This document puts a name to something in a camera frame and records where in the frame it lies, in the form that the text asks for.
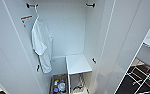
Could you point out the white inner drawer unit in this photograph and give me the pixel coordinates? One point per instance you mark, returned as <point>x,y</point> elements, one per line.
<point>78,63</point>

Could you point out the white wardrobe carcass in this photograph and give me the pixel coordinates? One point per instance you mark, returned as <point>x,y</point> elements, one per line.
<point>67,30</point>

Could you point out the white hanging shirt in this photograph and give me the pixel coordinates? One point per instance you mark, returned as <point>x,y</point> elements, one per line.
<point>41,43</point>

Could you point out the white round container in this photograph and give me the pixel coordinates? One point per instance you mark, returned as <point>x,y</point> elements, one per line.
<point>61,87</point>

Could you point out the white clothes hanger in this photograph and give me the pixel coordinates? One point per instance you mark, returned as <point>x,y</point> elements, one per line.
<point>36,15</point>

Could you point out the orange and white warning sticker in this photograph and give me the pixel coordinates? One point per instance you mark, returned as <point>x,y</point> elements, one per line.
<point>26,18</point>

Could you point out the dark clothes rail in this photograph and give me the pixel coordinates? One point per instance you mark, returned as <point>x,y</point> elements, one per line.
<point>90,5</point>
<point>31,5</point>

